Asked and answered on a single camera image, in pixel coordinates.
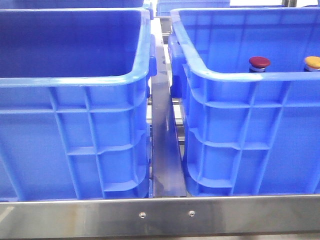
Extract blue plastic crate right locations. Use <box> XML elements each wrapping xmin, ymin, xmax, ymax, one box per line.
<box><xmin>170</xmin><ymin>7</ymin><xmax>320</xmax><ymax>196</ymax></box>

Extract blue plastic crate left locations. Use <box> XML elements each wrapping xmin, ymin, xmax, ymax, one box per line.
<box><xmin>0</xmin><ymin>8</ymin><xmax>157</xmax><ymax>202</ymax></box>

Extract yellow mushroom push button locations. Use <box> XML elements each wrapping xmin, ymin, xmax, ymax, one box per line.
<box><xmin>304</xmin><ymin>56</ymin><xmax>320</xmax><ymax>72</ymax></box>

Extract blue crate back left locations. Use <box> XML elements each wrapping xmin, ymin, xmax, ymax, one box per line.
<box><xmin>0</xmin><ymin>0</ymin><xmax>153</xmax><ymax>10</ymax></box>

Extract steel shelf front rail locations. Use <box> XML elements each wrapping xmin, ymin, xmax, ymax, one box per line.
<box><xmin>0</xmin><ymin>194</ymin><xmax>320</xmax><ymax>239</ymax></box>

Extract steel shelf divider bar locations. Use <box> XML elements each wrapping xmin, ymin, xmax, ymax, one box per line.
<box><xmin>151</xmin><ymin>39</ymin><xmax>188</xmax><ymax>198</ymax></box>

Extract blue plastic crate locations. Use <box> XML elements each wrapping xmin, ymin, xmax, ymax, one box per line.
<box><xmin>170</xmin><ymin>7</ymin><xmax>320</xmax><ymax>196</ymax></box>
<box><xmin>0</xmin><ymin>8</ymin><xmax>157</xmax><ymax>202</ymax></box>

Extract blue crate far back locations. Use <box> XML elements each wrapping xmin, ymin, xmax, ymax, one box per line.
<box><xmin>156</xmin><ymin>0</ymin><xmax>231</xmax><ymax>17</ymax></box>

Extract red mushroom push button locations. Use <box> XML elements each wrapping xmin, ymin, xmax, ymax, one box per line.
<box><xmin>249</xmin><ymin>56</ymin><xmax>271</xmax><ymax>73</ymax></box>

